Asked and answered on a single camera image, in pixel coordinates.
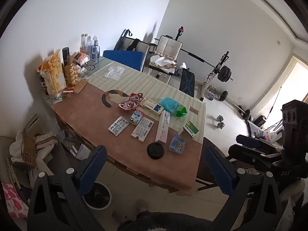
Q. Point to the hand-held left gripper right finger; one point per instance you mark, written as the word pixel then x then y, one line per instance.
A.
pixel 217 170

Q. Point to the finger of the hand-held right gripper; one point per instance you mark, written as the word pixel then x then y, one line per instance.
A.
pixel 250 155
pixel 247 140

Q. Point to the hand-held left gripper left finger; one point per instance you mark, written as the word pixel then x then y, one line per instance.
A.
pixel 92 170

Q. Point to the white round trash bin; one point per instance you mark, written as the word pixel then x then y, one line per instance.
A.
pixel 97 195

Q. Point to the small light blue packet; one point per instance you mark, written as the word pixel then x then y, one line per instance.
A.
pixel 177 144

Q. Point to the small green white box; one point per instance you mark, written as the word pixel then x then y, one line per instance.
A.
pixel 191 129

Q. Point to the silver blister pack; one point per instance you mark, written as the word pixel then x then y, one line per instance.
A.
pixel 118 125

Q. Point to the white printed box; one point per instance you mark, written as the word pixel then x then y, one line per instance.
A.
pixel 142 128

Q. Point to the black round lid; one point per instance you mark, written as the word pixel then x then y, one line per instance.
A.
pixel 155 150

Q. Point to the small blue white carton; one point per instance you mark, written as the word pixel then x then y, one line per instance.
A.
pixel 136 118

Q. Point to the long white toothpaste box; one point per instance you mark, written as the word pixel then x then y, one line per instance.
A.
pixel 163 126

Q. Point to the white blue medicine box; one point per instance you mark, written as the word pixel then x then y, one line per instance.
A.
pixel 152 105

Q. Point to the person's right forearm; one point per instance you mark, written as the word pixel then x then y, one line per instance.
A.
pixel 297 193

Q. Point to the chrome dumbbell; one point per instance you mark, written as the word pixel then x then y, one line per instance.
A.
pixel 220 121

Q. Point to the black weight plate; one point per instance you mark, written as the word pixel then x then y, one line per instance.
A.
pixel 223 95

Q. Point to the pink striped cat tablecloth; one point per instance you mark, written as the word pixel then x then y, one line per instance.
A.
pixel 96 115

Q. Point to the white geometric tote bag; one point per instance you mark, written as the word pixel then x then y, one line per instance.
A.
pixel 45 140

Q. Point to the small brown card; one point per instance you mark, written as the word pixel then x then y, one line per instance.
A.
pixel 193 110

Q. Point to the brown cardboard box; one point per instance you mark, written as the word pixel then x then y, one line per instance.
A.
pixel 27 152

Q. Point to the barbell with black plates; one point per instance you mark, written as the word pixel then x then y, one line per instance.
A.
pixel 225 73

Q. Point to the white weight rack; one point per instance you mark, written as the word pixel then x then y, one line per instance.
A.
pixel 210 79

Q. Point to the teal green plastic packet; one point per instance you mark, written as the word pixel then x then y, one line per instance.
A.
pixel 174 107

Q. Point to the red snack wrapper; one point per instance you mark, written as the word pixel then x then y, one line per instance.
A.
pixel 131 100

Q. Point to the pink patterned bag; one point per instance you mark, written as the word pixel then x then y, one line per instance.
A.
pixel 14 201

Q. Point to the small red white box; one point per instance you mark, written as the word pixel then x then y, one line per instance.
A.
pixel 68 89

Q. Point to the brown wooden board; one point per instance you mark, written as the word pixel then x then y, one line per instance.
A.
pixel 80 85

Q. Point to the black blue bench pad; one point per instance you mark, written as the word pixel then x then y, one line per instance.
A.
pixel 187 79

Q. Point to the gold textured bottle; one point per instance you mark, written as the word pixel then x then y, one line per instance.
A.
pixel 70 73

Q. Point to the dark sauce bottle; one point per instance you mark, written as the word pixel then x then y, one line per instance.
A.
pixel 43 83

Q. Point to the clear plastic bag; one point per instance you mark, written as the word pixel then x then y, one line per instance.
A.
pixel 114 72

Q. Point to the yellow snack bag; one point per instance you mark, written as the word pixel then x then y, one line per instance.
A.
pixel 53 73

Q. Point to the glass top dining table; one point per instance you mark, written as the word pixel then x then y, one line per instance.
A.
pixel 99 61

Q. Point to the orange snack packet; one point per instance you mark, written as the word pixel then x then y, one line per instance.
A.
pixel 83 59

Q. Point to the beige cloth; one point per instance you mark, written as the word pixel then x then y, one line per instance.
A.
pixel 163 61

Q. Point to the black spray can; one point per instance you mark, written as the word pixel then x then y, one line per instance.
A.
pixel 65 55

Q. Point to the white padded chair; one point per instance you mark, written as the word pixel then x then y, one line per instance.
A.
pixel 168 45

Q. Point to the tall clear glass bottle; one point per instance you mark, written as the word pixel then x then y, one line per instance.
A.
pixel 83 43

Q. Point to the grey chair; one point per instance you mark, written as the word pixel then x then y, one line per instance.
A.
pixel 140 47

